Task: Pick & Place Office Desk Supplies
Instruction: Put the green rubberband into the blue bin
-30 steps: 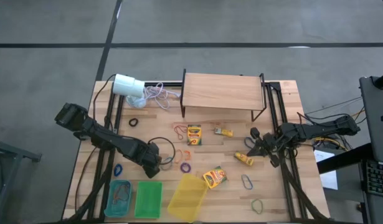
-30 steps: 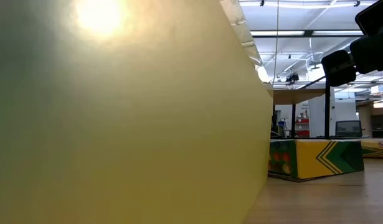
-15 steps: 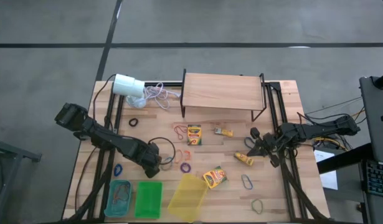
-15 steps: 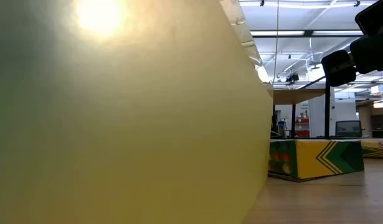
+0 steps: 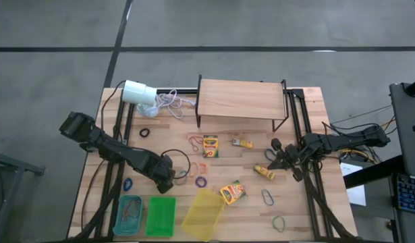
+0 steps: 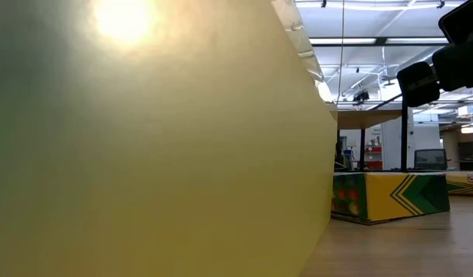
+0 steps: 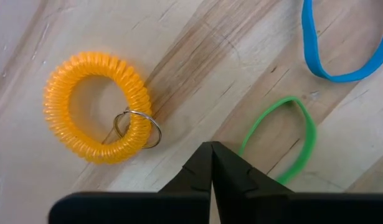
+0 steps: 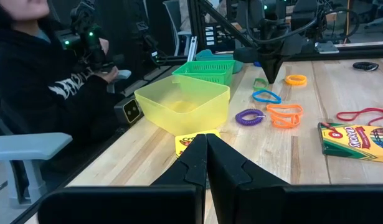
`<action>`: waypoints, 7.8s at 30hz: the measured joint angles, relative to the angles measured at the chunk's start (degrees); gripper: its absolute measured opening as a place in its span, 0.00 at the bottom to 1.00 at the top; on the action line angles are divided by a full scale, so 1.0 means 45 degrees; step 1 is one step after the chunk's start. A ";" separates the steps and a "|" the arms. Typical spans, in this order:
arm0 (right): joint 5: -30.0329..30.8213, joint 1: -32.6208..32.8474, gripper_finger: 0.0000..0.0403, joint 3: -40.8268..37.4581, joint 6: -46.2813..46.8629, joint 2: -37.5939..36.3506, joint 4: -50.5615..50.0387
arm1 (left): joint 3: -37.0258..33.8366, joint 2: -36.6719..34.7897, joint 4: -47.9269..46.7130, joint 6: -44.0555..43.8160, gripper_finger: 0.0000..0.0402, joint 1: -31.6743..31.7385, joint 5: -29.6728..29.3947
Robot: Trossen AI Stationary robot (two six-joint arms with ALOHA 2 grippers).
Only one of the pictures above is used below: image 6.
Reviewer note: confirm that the ceiling light panel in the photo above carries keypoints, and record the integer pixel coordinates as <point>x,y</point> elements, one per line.
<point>413,40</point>
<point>328,41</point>

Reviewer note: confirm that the dark computer monitor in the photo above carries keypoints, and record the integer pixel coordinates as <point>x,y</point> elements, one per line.
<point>430,159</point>

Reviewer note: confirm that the wooden shelf riser black legs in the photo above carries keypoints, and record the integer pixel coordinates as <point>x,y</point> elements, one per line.
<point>365,119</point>

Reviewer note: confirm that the Crayola crayon box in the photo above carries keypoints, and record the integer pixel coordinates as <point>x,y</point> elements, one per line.
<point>386,196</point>
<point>467,184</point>

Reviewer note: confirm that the red cabinet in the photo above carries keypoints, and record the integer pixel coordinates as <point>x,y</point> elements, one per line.
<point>374,165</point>

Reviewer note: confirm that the yellow translucent plastic bin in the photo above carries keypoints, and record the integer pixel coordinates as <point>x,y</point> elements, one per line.
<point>163,154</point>

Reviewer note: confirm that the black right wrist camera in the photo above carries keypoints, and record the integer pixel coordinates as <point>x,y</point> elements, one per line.
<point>465,19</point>

